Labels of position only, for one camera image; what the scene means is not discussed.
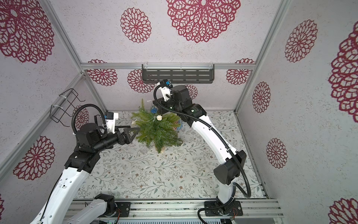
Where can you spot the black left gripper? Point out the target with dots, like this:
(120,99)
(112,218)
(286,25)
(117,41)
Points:
(123,141)

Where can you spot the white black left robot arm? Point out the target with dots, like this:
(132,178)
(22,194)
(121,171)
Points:
(91,140)

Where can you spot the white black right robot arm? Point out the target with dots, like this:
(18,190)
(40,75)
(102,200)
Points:
(230,173)

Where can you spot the small green christmas tree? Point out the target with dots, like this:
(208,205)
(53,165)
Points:
(156,130)

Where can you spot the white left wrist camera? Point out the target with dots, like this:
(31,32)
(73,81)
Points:
(110,119)

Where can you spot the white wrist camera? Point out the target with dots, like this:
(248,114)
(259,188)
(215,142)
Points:
(110,119)
(165,90)

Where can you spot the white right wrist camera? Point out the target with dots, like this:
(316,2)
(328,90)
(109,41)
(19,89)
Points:
(165,90)

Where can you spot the black wire wall basket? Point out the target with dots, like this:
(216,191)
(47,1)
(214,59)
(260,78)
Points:
(62,109)

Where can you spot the grey metal wall shelf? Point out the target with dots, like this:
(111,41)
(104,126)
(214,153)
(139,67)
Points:
(178,74)

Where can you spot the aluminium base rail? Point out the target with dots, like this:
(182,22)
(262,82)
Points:
(240,209)

